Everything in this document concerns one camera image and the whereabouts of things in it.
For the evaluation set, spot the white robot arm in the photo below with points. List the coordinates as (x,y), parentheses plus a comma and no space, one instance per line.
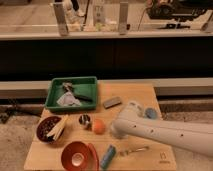
(194,137)

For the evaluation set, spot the dark brown bowl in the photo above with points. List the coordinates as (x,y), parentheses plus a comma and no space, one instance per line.
(45,126)

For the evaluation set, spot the red bowl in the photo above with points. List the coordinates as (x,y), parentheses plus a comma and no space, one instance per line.
(76,157)

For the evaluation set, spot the grey rectangular block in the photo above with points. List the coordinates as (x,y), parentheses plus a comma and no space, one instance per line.
(112,102)

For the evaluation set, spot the black tool in tray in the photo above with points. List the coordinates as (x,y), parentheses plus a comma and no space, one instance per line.
(81,97)

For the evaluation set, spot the green plastic tray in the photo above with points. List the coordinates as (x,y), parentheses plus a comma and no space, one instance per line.
(83,85)

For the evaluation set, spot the crumpled brown object in tray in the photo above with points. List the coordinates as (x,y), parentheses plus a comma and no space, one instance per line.
(68,86)

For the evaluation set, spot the orange fruit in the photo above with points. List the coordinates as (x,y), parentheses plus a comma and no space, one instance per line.
(98,126)

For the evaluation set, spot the small metal cup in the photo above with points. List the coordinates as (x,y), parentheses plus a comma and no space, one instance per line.
(85,121)

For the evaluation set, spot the grey cloth in tray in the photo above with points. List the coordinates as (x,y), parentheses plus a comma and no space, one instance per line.
(68,99)

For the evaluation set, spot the blue cup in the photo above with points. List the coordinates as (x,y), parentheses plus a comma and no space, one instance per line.
(151,113)

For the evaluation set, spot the wooden chopsticks bundle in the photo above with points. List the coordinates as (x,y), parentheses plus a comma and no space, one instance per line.
(57,129)

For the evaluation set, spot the wooden board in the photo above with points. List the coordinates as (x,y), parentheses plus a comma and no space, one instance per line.
(160,157)

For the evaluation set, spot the red plate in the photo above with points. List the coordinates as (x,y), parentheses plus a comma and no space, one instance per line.
(94,155)

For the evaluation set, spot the silver fork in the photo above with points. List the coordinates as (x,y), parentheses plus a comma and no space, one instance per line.
(129,151)

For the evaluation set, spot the black machine in background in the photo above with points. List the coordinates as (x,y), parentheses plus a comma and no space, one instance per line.
(182,10)

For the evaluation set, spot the grey metal bracket right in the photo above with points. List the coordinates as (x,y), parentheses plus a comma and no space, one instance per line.
(123,15)

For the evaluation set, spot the grey metal bracket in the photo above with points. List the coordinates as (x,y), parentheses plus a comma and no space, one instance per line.
(123,15)
(60,18)

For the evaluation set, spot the grey metal bracket left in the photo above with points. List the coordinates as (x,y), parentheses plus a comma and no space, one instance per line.
(60,18)

